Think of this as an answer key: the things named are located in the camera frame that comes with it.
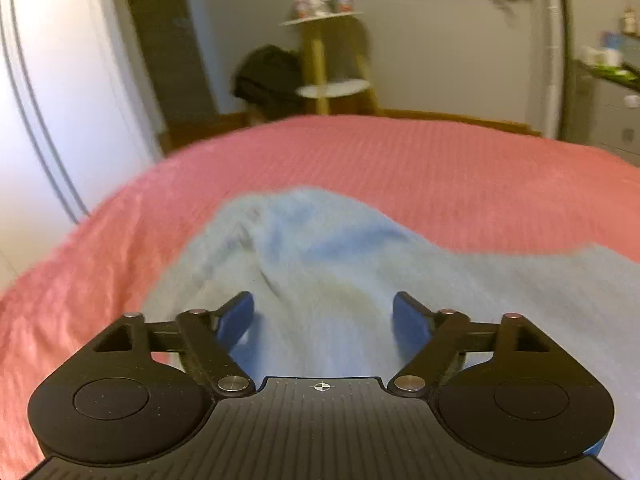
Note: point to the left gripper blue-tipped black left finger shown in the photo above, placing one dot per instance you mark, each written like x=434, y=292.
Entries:
x=203, y=339

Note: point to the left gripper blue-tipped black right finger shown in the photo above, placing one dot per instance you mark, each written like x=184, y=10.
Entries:
x=442, y=339

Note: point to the grey sweatpants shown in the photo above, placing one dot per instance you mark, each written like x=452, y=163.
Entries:
x=335, y=285

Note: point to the pink ribbed bedspread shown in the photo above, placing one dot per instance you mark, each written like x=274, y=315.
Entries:
x=466, y=188

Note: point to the dark wooden door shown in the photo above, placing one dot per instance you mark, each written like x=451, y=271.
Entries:
x=173, y=60

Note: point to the white wardrobe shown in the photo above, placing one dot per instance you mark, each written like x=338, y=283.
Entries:
x=78, y=120

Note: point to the black bag on floor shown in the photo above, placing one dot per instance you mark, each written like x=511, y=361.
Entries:
x=269, y=78

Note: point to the grey drawer cabinet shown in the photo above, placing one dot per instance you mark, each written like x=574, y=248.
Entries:
x=605, y=114

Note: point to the yellow two-tier side table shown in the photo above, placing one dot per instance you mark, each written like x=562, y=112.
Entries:
x=335, y=61

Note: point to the white vertical pipe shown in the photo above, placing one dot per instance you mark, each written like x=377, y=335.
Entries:
x=556, y=54

